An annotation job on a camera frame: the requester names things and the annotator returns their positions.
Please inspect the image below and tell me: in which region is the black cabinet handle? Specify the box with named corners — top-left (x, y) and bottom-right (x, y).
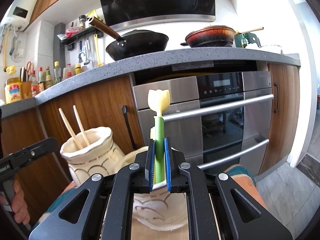
top-left (121, 105), bottom-right (137, 150)

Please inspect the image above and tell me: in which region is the wooden chopstick lone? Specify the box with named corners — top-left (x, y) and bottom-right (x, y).
top-left (59, 108), bottom-right (83, 150)

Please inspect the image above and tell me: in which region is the black range hood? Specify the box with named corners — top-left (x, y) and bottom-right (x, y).
top-left (100, 0), bottom-right (215, 29)

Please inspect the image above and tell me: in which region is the person's left hand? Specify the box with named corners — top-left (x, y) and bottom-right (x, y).
top-left (11, 179), bottom-right (30, 225)

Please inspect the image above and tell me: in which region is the yellow hanging spoon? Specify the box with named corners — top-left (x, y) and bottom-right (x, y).
top-left (94, 34), bottom-right (103, 67)

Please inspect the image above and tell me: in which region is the oil bottle yellow cap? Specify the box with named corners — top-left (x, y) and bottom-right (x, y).
top-left (54, 61), bottom-right (62, 84)

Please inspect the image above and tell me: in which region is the green yellow tulip utensil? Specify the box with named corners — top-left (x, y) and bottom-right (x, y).
top-left (148, 89), bottom-right (170, 184)

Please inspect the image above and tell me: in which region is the grey speckled countertop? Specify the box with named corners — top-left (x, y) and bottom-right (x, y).
top-left (1, 47), bottom-right (301, 119)

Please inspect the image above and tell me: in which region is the yellow lid jar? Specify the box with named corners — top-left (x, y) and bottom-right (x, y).
top-left (5, 77), bottom-right (22, 104)

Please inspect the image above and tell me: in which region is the wooden cabinet door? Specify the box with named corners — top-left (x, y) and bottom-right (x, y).
top-left (38, 76), bottom-right (146, 181)
top-left (259, 63), bottom-right (300, 175)

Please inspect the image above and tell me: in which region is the printed quilted table mat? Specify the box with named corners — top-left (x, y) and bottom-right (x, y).
top-left (29, 163), bottom-right (271, 239)

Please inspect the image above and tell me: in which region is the right wooden cabinet door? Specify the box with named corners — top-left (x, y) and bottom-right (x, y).
top-left (259, 63), bottom-right (300, 175)

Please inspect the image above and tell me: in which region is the stainless steel oven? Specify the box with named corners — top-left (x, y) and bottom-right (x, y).
top-left (133, 71), bottom-right (274, 175)

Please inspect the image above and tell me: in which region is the red brown pan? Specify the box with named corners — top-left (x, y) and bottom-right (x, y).
top-left (180, 25), bottom-right (265, 49)

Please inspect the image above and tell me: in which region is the black wok wooden handle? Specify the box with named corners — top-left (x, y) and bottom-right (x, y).
top-left (88, 17), bottom-right (169, 61)

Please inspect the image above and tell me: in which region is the black wall shelf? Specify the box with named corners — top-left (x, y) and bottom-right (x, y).
top-left (60, 26), bottom-right (104, 46)

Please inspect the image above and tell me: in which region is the white ceramic double utensil holder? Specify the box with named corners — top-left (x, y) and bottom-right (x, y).
top-left (60, 127), bottom-right (188, 231)

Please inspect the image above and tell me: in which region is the white water heater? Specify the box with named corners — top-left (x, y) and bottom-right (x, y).
top-left (1, 0), bottom-right (37, 30)

